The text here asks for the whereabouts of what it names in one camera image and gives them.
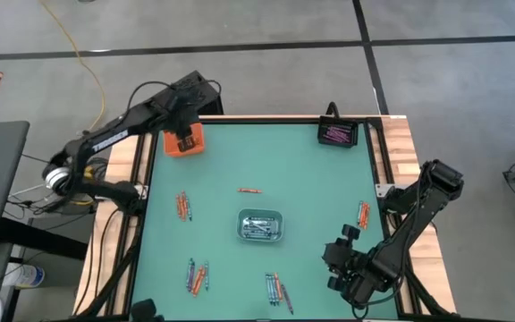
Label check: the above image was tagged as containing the orange plastic basket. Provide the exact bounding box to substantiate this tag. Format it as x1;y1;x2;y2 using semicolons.
162;123;206;158

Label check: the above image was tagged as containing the black plastic basket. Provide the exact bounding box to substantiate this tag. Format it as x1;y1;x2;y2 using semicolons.
317;114;359;148

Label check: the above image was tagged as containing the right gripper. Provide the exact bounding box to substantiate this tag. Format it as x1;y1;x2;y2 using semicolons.
322;225;377;303

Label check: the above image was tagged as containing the yellow cable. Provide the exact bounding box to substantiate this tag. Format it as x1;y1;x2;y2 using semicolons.
40;0;106;135

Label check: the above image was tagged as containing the green table mat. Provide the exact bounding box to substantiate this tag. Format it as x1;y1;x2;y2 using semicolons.
128;121;400;321

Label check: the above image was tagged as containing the black desk foot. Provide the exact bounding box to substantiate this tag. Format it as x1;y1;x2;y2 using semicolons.
0;217;89;261

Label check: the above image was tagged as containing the black table frame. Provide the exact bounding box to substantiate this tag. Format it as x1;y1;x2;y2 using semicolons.
72;115;458;322

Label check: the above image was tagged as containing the white canister blue label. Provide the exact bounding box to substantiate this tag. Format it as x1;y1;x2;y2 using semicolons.
3;262;46;289

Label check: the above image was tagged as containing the clear plastic centre tray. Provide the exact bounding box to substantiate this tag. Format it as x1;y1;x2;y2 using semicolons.
235;208;284;243

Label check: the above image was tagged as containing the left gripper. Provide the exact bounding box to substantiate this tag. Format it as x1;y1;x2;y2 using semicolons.
149;84;201;152

